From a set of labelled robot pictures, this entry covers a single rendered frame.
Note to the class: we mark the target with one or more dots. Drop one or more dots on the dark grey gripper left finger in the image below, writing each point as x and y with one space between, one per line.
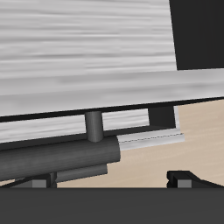
39 183

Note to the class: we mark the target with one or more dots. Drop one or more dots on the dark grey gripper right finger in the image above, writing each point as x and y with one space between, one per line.
183 182

